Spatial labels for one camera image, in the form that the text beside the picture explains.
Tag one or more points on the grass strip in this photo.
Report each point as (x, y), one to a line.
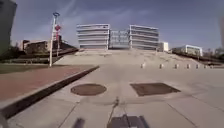
(16, 68)

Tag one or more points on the square manhole cover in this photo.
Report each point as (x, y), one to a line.
(154, 88)

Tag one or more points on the pale concrete ramp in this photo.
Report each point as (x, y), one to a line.
(116, 56)

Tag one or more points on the round manhole cover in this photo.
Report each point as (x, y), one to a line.
(88, 89)

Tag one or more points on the low pale building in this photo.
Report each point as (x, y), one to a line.
(191, 50)

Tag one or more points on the dark kerb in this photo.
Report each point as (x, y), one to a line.
(40, 95)

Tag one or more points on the red brick path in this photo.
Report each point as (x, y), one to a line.
(26, 81)

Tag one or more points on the robot's own part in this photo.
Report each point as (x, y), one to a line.
(78, 122)
(144, 121)

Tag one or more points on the white slatted building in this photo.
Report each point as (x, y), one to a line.
(93, 36)

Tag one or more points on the dark building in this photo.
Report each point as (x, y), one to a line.
(5, 23)

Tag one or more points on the pale concrete pavement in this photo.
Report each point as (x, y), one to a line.
(116, 75)

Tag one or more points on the dark hedge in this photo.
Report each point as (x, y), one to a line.
(33, 58)

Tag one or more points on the small white building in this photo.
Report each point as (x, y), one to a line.
(163, 46)

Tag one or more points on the white pole with red sign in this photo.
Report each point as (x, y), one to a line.
(52, 43)

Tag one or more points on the brown building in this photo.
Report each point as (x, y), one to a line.
(35, 46)

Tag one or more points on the row of bollards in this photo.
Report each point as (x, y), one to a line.
(142, 65)

